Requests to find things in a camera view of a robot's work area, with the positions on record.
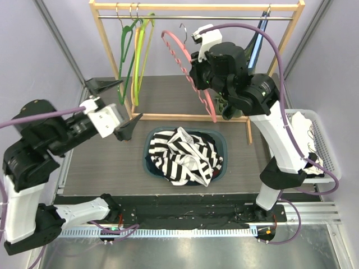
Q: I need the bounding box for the pink hanger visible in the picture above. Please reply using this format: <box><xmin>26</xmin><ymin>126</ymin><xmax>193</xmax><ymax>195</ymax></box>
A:
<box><xmin>161</xmin><ymin>23</ymin><xmax>217</xmax><ymax>123</ymax></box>

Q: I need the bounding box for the green velvet hanger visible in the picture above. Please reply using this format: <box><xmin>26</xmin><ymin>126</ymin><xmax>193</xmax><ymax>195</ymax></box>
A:
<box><xmin>117</xmin><ymin>18</ymin><xmax>143</xmax><ymax>105</ymax></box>

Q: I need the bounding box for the orange yellow hanger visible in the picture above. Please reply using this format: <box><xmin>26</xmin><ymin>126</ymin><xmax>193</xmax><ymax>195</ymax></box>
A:
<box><xmin>131</xmin><ymin>24</ymin><xmax>145</xmax><ymax>106</ymax></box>

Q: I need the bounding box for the olive green tank top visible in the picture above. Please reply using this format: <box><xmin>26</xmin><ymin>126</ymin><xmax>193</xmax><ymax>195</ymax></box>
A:
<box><xmin>214</xmin><ymin>41</ymin><xmax>255</xmax><ymax>120</ymax></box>

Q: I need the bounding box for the striped black white tank top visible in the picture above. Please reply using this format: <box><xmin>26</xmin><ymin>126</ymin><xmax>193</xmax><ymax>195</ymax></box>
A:
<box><xmin>145</xmin><ymin>126</ymin><xmax>224</xmax><ymax>188</ymax></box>

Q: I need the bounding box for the neon yellow hanger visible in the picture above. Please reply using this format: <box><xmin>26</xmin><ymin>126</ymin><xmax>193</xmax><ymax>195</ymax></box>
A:
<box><xmin>139</xmin><ymin>18</ymin><xmax>155</xmax><ymax>95</ymax></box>

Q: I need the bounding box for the light blue hanger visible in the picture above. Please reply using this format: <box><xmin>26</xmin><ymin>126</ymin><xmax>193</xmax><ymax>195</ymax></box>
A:
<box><xmin>245</xmin><ymin>9</ymin><xmax>270</xmax><ymax>73</ymax></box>

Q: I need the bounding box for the navy maroon tank top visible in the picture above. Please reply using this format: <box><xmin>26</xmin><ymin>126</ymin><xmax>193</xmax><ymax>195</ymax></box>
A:
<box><xmin>145</xmin><ymin>128</ymin><xmax>225</xmax><ymax>184</ymax></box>

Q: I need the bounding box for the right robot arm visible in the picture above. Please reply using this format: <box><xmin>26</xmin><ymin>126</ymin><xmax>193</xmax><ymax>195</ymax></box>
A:
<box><xmin>190</xmin><ymin>42</ymin><xmax>309</xmax><ymax>221</ymax></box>

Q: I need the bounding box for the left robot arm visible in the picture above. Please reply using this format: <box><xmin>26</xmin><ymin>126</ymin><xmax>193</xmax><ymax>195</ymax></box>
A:
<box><xmin>1</xmin><ymin>80</ymin><xmax>140</xmax><ymax>256</ymax></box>

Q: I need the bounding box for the blue plastic tub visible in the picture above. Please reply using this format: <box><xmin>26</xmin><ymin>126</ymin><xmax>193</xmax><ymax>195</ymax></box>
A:
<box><xmin>142</xmin><ymin>126</ymin><xmax>228</xmax><ymax>183</ymax></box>

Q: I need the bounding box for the wooden clothes rack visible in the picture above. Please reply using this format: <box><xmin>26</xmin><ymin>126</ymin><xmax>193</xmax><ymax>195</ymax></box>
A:
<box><xmin>89</xmin><ymin>1</ymin><xmax>305</xmax><ymax>145</ymax></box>

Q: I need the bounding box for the folded white garment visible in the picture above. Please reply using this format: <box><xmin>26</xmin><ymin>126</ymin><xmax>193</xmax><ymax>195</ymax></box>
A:
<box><xmin>291</xmin><ymin>112</ymin><xmax>323</xmax><ymax>166</ymax></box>

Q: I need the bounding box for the white plastic basket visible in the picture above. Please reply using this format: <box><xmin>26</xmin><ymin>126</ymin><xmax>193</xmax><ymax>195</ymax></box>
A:
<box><xmin>285</xmin><ymin>109</ymin><xmax>342</xmax><ymax>184</ymax></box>

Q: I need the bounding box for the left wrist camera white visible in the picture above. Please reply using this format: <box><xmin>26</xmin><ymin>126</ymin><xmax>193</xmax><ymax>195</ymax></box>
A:
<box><xmin>80</xmin><ymin>96</ymin><xmax>124</xmax><ymax>138</ymax></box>

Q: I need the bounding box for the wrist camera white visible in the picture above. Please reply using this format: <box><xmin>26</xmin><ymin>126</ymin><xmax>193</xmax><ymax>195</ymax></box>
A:
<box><xmin>80</xmin><ymin>96</ymin><xmax>124</xmax><ymax>138</ymax></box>
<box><xmin>191</xmin><ymin>24</ymin><xmax>222</xmax><ymax>62</ymax></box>

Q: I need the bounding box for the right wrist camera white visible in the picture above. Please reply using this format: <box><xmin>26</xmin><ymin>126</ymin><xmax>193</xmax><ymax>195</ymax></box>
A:
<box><xmin>191</xmin><ymin>24</ymin><xmax>222</xmax><ymax>62</ymax></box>

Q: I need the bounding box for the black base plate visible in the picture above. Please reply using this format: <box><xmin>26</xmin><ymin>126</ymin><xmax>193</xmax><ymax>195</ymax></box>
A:
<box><xmin>54</xmin><ymin>192</ymin><xmax>288</xmax><ymax>229</ymax></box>

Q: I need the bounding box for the white slotted cable duct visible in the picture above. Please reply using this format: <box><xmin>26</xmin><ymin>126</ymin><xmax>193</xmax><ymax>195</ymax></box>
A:
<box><xmin>59</xmin><ymin>226</ymin><xmax>257</xmax><ymax>239</ymax></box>

